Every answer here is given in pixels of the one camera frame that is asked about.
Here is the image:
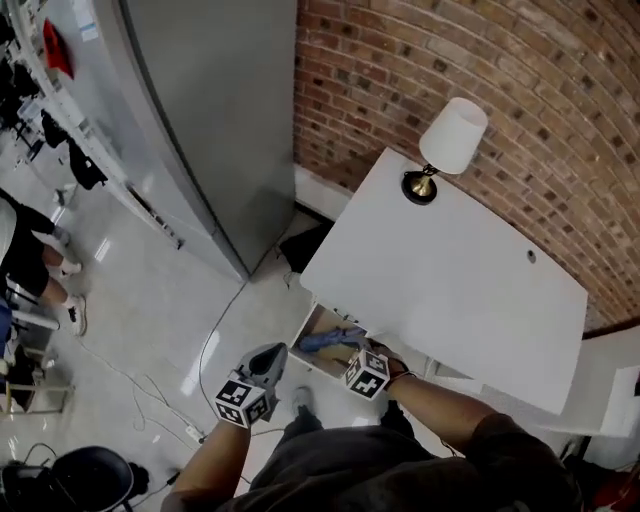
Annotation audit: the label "grey refrigerator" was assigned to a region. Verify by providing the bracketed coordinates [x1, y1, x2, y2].
[48, 0, 300, 282]

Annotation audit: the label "person's left forearm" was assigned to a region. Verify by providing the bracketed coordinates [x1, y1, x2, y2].
[171, 418, 252, 497]

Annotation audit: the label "person's dark shirt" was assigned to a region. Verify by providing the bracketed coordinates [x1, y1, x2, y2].
[159, 413, 585, 512]

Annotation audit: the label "wooden drawer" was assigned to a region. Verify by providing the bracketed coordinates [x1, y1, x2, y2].
[289, 301, 397, 385]

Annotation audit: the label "person's right forearm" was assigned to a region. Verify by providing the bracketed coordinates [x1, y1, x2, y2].
[386, 371, 502, 447]

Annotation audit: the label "white shade table lamp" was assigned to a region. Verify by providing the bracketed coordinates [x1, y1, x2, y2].
[400, 96, 489, 207]

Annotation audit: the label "black drawstring bag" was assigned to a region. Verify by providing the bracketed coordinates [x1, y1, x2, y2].
[277, 221, 335, 275]

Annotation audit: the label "person's dark trousers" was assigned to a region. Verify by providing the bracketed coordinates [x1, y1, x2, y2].
[282, 398, 417, 454]

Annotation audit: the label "black office chair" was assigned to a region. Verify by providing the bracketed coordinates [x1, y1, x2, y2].
[0, 444, 137, 512]

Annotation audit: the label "red diamond sticker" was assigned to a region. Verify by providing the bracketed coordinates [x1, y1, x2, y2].
[41, 17, 77, 82]

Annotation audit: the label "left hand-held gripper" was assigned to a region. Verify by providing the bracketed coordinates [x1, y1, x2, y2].
[214, 341, 291, 429]

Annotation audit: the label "white metal shelf rack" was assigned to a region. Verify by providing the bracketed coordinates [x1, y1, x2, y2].
[0, 0, 187, 252]

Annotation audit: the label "blue cloth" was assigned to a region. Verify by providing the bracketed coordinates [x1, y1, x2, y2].
[297, 324, 372, 354]

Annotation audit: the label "person's left grey shoe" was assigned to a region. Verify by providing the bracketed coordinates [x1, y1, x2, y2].
[291, 386, 315, 417]

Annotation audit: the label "white desk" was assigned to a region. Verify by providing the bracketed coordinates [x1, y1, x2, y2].
[298, 146, 590, 417]

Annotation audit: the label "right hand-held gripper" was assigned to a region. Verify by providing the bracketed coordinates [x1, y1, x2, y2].
[343, 348, 392, 401]

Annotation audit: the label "grey floor cable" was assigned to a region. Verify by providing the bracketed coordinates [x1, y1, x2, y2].
[196, 278, 252, 417]

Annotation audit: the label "white blue label sticker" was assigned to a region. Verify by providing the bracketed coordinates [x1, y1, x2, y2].
[72, 0, 100, 44]

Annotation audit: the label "black bag on rack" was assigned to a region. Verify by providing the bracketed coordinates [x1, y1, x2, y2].
[39, 109, 70, 150]
[11, 61, 42, 100]
[66, 139, 110, 192]

